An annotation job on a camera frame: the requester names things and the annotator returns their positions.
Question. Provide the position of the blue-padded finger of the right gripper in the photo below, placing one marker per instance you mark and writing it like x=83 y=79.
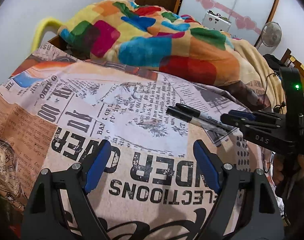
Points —
x=241 y=114

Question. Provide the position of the yellow hoop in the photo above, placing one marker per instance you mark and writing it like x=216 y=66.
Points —
x=48 y=24

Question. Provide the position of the wooden headboard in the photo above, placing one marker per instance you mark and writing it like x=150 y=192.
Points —
x=290 y=61

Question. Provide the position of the beige cartoon blanket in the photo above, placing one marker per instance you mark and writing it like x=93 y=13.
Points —
x=256 y=86

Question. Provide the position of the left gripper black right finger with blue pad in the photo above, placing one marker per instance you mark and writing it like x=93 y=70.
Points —
x=259 y=216

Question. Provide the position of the person's right hand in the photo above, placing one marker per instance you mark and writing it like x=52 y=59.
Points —
x=278 y=168

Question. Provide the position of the colourful patchwork fleece blanket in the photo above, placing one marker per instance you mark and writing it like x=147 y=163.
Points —
x=150 y=36

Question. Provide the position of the black marker pen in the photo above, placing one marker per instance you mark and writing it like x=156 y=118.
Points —
x=192 y=120

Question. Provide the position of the white standing fan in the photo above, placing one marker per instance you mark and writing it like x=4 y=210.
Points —
x=270 y=36

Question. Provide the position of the white sliding wardrobe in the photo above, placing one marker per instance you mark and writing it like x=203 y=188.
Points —
x=247 y=17

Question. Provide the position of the black bag on bed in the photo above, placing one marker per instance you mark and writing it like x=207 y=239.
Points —
x=273 y=62

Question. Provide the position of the newspaper print bed quilt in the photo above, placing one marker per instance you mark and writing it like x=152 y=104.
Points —
x=54 y=110

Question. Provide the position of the white small cabinet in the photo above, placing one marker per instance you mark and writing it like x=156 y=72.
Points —
x=216 y=22

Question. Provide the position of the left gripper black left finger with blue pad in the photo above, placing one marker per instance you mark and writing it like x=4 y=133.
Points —
x=44 y=216

